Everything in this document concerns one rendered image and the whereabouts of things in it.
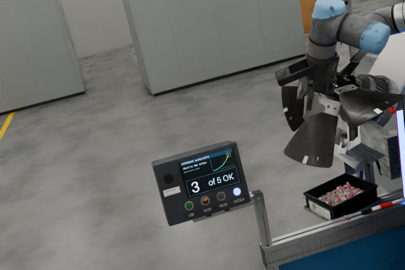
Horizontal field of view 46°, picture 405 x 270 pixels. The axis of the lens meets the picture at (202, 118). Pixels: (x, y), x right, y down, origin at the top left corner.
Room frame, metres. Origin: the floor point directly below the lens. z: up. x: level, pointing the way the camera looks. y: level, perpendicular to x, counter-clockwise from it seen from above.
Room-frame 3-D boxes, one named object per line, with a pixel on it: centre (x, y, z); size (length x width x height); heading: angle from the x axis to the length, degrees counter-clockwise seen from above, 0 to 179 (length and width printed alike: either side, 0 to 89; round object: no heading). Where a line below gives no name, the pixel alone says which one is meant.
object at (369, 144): (1.78, -0.62, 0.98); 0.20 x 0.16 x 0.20; 99
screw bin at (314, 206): (1.60, -0.45, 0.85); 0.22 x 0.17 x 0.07; 114
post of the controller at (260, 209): (1.38, -0.12, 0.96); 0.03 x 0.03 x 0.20; 9
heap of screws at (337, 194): (1.60, -0.44, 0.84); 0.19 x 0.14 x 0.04; 114
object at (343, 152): (1.85, -0.58, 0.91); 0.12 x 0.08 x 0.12; 99
